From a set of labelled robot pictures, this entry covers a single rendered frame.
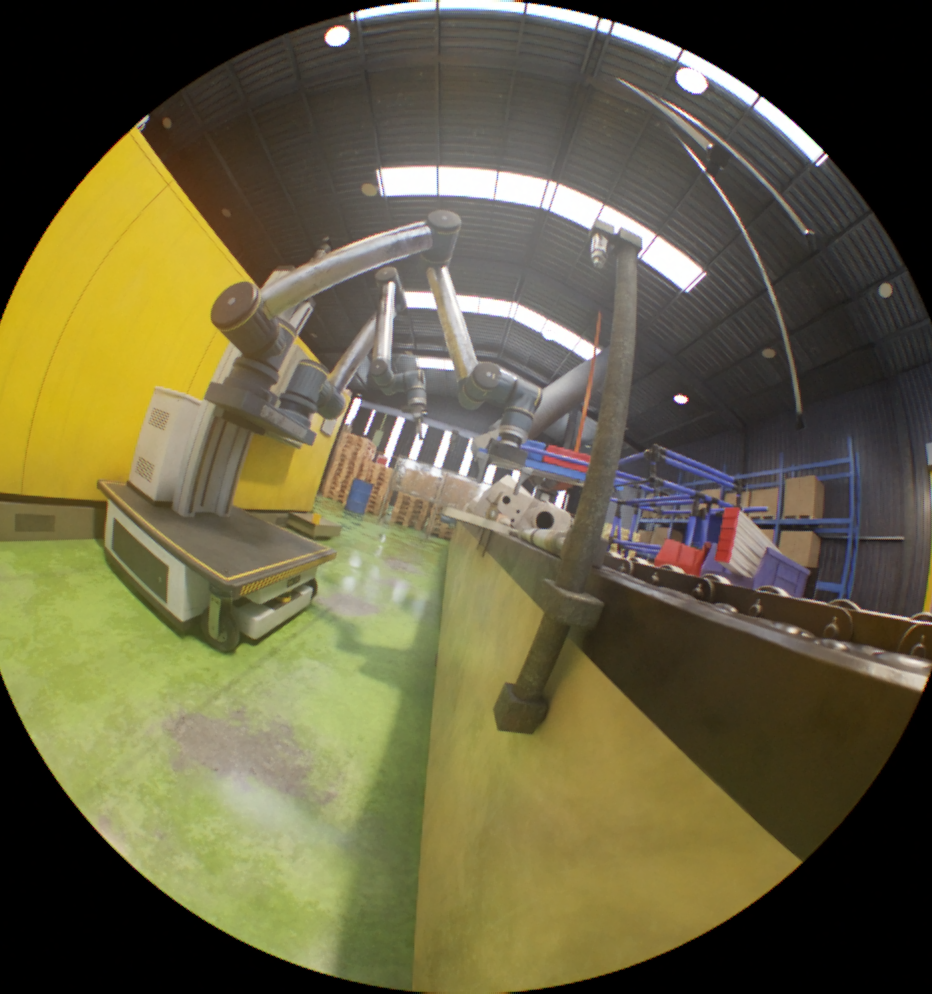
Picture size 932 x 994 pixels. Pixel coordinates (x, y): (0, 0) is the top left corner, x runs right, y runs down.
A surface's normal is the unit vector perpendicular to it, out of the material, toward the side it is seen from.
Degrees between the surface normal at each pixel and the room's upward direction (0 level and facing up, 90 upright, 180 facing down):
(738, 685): 90
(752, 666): 90
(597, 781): 90
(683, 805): 90
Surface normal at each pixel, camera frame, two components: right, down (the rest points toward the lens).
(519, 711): 0.04, -0.06
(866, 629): -0.95, -0.30
